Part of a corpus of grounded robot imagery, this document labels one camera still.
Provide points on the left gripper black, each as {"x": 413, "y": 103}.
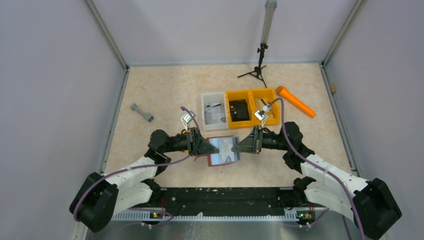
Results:
{"x": 192, "y": 137}

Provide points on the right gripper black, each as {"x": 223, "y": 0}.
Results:
{"x": 253, "y": 142}

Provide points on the red leather card holder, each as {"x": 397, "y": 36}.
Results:
{"x": 226, "y": 155}

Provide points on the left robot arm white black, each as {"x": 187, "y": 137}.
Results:
{"x": 101, "y": 197}

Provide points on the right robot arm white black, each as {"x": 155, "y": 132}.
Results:
{"x": 369, "y": 204}

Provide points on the black part in bin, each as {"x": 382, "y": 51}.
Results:
{"x": 239, "y": 110}

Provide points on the small packets in clear bin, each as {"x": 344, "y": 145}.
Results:
{"x": 214, "y": 113}

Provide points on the clear plastic bin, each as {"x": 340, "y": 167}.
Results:
{"x": 213, "y": 97}

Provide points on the yellow bin with black part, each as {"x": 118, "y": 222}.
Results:
{"x": 237, "y": 95}

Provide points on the grey dumbbell shaped part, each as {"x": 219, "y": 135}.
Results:
{"x": 147, "y": 116}

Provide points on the orange toy microphone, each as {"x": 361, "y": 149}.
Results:
{"x": 286, "y": 94}

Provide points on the black tripod with grey pole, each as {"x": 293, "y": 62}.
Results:
{"x": 270, "y": 7}

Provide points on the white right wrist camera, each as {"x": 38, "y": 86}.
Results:
{"x": 262, "y": 115}

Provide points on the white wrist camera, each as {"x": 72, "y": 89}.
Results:
{"x": 262, "y": 115}
{"x": 186, "y": 119}

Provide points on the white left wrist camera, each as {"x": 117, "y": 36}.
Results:
{"x": 186, "y": 119}

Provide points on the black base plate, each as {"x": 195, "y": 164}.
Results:
{"x": 229, "y": 201}

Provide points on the small tan wall knob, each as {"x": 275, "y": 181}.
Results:
{"x": 332, "y": 88}

